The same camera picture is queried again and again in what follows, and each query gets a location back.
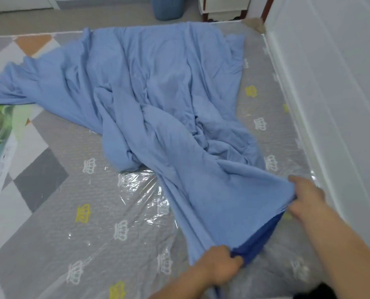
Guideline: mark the light blue sheet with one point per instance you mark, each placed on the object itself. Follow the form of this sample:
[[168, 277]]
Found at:
[[172, 105]]

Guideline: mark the person's right hand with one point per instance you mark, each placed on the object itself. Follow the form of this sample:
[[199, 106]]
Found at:
[[309, 197]]

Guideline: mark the black hanging garment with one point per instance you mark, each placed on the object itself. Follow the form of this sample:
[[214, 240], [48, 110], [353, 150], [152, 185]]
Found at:
[[323, 292]]

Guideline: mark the grey crown print mattress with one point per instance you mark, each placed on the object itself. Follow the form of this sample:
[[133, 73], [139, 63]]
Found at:
[[79, 239]]

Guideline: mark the person's left forearm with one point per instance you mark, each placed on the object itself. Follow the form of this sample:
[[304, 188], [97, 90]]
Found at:
[[181, 288]]

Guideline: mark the white nightstand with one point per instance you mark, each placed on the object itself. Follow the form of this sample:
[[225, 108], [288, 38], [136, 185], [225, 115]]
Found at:
[[225, 6]]

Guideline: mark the person's right forearm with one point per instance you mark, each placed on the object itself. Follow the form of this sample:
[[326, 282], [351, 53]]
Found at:
[[346, 252]]

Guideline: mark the person's left hand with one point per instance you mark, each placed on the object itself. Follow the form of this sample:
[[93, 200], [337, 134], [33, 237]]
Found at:
[[220, 266]]

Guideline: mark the white wooden bed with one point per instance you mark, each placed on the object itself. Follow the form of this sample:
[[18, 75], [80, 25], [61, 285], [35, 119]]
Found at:
[[337, 90]]

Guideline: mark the white wardrobe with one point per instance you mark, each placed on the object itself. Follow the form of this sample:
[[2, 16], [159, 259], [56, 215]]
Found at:
[[16, 3]]

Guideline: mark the blue bin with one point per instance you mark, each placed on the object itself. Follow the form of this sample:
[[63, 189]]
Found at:
[[167, 7]]

